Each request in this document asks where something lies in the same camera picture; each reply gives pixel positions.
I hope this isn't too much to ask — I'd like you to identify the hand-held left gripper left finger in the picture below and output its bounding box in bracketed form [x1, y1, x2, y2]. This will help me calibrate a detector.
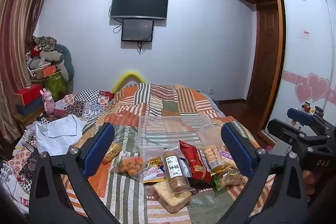
[28, 122, 124, 224]

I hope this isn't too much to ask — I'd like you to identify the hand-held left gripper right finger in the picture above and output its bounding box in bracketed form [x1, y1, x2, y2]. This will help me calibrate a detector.
[220, 122, 309, 224]

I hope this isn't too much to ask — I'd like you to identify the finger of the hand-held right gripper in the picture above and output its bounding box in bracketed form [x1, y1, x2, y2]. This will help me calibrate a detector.
[287, 108, 333, 136]
[267, 118, 330, 155]

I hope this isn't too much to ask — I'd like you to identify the orange fried snack packet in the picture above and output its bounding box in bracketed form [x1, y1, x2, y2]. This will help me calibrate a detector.
[115, 156, 145, 176]

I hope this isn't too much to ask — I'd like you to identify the red snack packet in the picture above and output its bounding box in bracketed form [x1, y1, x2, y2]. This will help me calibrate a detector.
[179, 140, 214, 184]

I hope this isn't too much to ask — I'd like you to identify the yellow white snack packet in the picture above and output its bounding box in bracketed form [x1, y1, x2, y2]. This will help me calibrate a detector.
[142, 157, 167, 184]

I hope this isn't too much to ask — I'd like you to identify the clear plastic container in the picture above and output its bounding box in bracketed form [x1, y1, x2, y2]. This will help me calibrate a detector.
[136, 115, 214, 159]

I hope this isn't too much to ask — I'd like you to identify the person's right hand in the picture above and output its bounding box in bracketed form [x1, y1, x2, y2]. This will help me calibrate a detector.
[302, 171, 317, 197]

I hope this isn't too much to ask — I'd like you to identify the purple snack packet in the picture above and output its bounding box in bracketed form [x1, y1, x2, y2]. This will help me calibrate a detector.
[218, 149, 234, 161]

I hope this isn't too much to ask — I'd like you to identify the yellow nut packet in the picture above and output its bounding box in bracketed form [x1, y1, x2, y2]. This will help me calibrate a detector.
[102, 142, 123, 165]

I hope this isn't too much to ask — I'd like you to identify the tan biscuit packet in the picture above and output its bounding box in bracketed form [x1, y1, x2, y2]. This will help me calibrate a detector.
[201, 145, 229, 174]

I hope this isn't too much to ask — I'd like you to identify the green-edged snack packet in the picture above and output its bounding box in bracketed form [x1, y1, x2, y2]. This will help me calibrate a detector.
[213, 166, 246, 191]

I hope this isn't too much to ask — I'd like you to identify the checkered patchwork quilt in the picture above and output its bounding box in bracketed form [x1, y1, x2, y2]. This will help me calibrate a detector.
[0, 89, 116, 215]

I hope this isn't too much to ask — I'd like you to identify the white plastic bag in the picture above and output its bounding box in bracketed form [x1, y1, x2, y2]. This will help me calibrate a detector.
[35, 114, 84, 157]

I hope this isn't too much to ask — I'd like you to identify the white heart-print sliding door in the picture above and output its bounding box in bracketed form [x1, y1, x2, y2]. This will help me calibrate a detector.
[261, 0, 336, 147]

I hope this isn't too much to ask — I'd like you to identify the brown cracker tube packet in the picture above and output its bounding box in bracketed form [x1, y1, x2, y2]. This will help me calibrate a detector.
[163, 150, 190, 194]

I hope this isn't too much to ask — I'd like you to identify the pink plush toy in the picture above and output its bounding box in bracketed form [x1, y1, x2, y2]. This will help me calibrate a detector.
[40, 89, 55, 120]

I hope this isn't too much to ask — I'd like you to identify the wooden door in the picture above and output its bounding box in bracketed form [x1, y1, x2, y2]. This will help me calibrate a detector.
[247, 0, 286, 109]

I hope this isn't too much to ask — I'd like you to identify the yellow hoop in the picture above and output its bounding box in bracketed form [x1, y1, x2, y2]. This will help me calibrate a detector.
[112, 70, 147, 93]

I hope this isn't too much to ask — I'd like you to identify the striped patchwork blanket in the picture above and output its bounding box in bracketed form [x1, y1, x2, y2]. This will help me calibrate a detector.
[63, 83, 275, 224]

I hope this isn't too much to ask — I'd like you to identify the green gift bag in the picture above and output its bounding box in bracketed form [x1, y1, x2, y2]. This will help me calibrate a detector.
[43, 71, 69, 101]

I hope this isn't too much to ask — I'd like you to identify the sliced bread packet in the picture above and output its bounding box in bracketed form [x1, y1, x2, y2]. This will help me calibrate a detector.
[152, 181, 193, 214]

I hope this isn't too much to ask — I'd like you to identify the grey box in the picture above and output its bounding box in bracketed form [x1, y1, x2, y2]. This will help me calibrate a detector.
[16, 102, 46, 117]

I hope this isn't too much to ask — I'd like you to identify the red box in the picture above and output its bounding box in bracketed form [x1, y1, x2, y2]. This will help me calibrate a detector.
[14, 84, 44, 106]

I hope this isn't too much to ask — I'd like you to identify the orange box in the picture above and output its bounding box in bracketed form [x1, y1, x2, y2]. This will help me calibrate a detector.
[34, 65, 57, 80]

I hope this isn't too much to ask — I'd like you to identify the patterned cloth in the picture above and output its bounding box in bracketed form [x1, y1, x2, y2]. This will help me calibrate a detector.
[32, 36, 57, 53]

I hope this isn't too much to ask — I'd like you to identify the small black monitor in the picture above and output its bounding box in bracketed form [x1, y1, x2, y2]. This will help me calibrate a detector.
[121, 19, 155, 42]

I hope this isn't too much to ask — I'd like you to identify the striped curtain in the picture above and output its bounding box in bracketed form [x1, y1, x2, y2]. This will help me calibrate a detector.
[0, 0, 59, 144]

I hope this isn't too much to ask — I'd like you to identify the black wall television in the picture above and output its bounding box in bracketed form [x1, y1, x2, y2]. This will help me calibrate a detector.
[110, 0, 169, 20]

